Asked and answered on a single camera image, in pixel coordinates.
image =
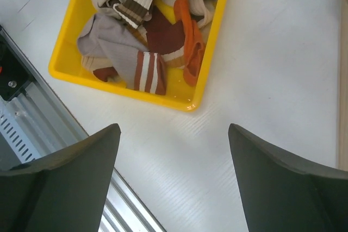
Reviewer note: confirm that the grey sock with striped cuff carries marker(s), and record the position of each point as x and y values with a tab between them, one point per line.
118	53

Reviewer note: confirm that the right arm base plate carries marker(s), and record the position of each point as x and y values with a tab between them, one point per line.
15	76

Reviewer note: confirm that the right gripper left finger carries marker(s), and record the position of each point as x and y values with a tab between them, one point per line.
63	191

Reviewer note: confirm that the dark red sock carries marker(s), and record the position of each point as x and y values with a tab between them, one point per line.
165	38

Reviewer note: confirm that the yellow plastic tray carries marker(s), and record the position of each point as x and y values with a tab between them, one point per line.
69	65

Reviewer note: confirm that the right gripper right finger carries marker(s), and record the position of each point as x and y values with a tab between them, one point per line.
281	191

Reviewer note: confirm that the orange sock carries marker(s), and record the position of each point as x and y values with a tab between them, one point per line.
194	46

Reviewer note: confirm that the aluminium mounting rail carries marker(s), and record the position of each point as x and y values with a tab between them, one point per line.
51	127

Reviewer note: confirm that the perforated cable duct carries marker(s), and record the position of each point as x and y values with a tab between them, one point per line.
16	147

